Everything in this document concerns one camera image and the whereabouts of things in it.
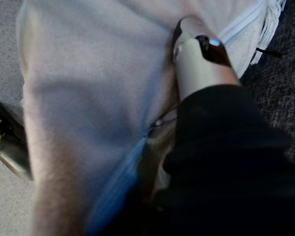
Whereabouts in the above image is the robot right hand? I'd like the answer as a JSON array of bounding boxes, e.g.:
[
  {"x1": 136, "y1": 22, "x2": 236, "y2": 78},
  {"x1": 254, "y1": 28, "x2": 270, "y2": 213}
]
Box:
[{"x1": 105, "y1": 16, "x2": 295, "y2": 236}]

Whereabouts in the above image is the grey fabric armchair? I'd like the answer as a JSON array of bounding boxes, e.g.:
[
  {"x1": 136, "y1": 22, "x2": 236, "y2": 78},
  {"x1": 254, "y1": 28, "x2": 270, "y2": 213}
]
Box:
[{"x1": 238, "y1": 0, "x2": 295, "y2": 164}]

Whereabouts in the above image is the white fringed cushion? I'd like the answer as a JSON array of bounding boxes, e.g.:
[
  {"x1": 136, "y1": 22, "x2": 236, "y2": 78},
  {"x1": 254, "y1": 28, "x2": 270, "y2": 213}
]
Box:
[{"x1": 16, "y1": 0, "x2": 289, "y2": 236}]

